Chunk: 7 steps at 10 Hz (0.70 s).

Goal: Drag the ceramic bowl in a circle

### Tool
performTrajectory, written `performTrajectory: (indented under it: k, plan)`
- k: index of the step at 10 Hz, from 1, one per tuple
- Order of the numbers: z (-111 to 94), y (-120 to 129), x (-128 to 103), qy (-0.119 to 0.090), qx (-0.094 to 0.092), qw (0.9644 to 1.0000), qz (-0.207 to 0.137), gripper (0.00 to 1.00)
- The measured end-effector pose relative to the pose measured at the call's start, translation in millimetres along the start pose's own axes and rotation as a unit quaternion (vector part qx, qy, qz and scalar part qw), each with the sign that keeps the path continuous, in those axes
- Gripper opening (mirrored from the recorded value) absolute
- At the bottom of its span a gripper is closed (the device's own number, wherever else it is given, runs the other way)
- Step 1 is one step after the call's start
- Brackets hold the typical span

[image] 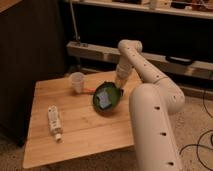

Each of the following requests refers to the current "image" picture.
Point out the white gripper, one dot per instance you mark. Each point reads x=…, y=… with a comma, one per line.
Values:
x=122, y=76

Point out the green ceramic bowl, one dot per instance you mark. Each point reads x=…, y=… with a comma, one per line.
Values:
x=115, y=94

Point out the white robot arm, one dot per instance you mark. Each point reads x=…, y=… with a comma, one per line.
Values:
x=150, y=105

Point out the blue grey sponge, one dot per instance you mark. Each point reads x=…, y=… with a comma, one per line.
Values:
x=104, y=101

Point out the orange carrot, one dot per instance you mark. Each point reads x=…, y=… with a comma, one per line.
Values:
x=88, y=90

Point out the translucent plastic cup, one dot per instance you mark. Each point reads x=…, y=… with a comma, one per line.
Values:
x=77, y=81

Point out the upper wooden shelf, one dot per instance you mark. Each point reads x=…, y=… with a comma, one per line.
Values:
x=150, y=7

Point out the long grey case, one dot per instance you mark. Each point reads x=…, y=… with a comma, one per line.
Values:
x=197, y=69

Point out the wooden folding table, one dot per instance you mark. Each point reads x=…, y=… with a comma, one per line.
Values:
x=85, y=132

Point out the white tube bottle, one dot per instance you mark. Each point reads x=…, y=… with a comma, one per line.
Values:
x=55, y=123

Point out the metal stand pole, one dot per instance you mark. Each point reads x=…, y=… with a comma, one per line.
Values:
x=76, y=36

